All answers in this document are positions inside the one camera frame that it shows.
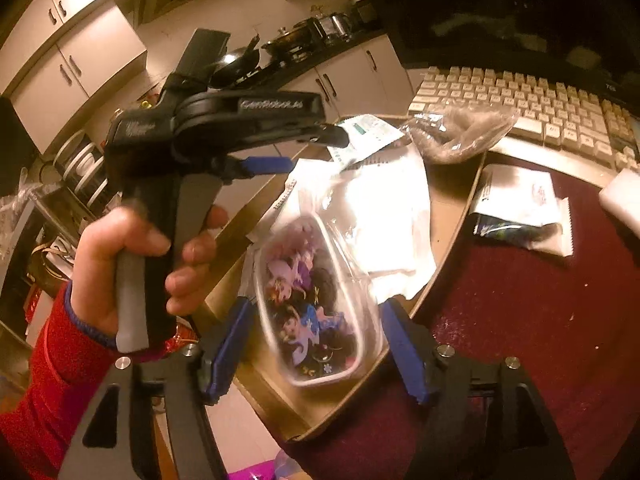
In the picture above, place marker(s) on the black wok on stove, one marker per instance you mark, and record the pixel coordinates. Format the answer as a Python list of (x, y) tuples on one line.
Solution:
[(234, 65)]

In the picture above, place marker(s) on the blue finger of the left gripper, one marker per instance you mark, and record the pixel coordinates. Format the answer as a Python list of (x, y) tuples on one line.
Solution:
[(268, 165)]

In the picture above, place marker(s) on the metal pot on stove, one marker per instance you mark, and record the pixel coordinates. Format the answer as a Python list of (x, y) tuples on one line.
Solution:
[(305, 38)]

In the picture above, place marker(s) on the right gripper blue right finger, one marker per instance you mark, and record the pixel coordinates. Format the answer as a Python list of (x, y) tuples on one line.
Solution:
[(402, 336)]

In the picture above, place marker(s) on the cartoon print clear pouch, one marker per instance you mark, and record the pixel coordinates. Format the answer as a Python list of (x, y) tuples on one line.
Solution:
[(315, 304)]

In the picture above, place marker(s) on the black TCL monitor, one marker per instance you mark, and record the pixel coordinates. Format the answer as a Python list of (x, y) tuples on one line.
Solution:
[(553, 38)]

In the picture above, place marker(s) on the beige mechanical keyboard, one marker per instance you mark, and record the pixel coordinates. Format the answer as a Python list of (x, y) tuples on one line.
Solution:
[(553, 114)]

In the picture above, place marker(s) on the dark blue wipes packet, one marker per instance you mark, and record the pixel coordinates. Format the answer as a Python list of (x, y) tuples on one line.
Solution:
[(518, 206)]

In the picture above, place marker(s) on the white green paper packet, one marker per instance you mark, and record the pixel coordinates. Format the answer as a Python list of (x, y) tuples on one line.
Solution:
[(367, 134)]

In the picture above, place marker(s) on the brown plush towel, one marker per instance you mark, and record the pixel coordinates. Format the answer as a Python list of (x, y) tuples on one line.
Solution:
[(449, 134)]

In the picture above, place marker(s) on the red left sleeve forearm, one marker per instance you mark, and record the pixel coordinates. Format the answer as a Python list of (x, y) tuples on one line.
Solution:
[(69, 362)]

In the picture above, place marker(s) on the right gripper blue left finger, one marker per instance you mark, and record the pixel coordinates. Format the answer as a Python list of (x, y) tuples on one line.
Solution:
[(223, 349)]

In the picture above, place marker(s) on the person's left hand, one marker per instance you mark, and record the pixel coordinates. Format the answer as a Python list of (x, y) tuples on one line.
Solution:
[(124, 230)]

